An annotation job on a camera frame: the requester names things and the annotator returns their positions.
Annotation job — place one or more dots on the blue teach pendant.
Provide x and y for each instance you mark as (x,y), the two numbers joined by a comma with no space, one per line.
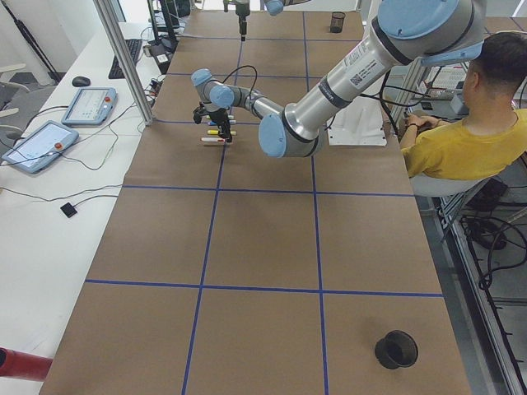
(37,151)
(90,107)

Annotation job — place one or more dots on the black mesh pen cup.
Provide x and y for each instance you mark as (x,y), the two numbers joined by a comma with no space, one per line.
(337,22)

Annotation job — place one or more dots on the red and white marker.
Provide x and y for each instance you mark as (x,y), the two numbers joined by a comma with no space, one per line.
(213,140)

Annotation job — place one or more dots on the far blue teach pendant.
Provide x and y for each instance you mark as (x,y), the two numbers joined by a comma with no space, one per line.
(90,107)

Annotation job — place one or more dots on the person in yellow shirt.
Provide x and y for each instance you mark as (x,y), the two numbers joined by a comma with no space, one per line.
(492,135)

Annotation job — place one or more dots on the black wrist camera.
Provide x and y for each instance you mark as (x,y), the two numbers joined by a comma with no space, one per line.
(199,113)

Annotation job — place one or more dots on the red cylinder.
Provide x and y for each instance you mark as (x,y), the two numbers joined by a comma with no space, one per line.
(20,365)

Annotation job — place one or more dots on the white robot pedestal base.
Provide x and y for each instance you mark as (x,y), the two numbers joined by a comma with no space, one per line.
(359,124)

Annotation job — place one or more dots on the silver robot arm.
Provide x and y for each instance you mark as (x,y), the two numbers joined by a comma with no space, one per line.
(273,7)
(436,32)

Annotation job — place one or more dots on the near blue teach pendant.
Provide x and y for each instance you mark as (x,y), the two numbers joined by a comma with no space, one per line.
(37,151)

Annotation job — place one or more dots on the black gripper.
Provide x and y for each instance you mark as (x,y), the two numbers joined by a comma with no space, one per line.
(242,14)
(221,119)

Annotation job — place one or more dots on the small black square device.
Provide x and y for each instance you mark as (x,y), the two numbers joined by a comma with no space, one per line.
(68,210)

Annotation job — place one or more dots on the black computer mouse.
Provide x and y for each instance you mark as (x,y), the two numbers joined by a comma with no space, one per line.
(81,81)

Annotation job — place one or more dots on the aluminium frame post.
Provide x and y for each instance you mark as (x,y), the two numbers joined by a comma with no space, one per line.
(110,23)

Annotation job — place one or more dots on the black solid pen cup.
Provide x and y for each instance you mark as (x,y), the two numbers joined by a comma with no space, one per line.
(396,349)

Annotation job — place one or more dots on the green highlighter marker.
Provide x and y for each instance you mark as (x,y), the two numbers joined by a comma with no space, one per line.
(229,116)

